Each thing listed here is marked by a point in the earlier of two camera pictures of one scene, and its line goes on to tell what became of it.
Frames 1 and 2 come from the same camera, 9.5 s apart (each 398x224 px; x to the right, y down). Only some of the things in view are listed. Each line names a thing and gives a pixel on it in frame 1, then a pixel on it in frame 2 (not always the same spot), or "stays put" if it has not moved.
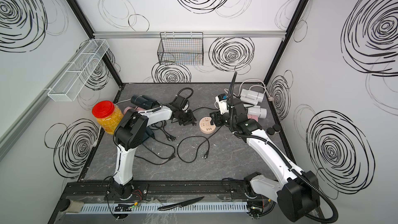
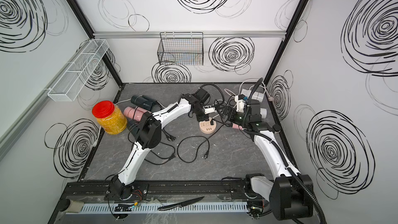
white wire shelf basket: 77,70 stays put
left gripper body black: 186,117 to 201,116
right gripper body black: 225,119 to 237,117
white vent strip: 153,208 stays put
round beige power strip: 205,126 stays put
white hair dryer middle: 261,112 stays put
